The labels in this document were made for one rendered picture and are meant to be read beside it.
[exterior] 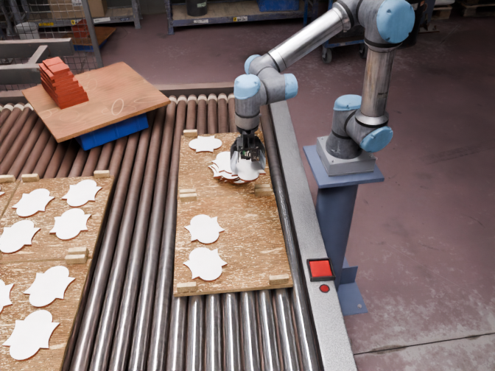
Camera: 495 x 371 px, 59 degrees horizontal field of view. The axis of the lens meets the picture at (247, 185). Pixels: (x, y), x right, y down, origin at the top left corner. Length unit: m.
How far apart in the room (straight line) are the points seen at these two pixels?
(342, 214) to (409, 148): 1.73
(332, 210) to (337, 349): 0.84
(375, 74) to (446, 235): 1.66
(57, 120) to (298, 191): 1.03
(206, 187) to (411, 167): 2.08
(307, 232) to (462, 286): 1.40
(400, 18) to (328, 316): 0.87
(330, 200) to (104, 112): 1.03
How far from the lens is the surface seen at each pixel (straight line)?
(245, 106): 1.30
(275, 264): 1.37
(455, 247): 2.92
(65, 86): 2.03
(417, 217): 3.02
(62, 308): 1.38
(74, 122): 1.94
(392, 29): 1.41
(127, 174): 1.79
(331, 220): 2.00
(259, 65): 1.42
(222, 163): 1.65
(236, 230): 1.47
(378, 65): 1.49
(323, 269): 1.38
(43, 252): 1.55
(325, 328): 1.28
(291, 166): 1.76
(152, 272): 1.41
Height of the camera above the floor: 1.99
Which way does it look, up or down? 40 degrees down
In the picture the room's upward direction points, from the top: 1 degrees counter-clockwise
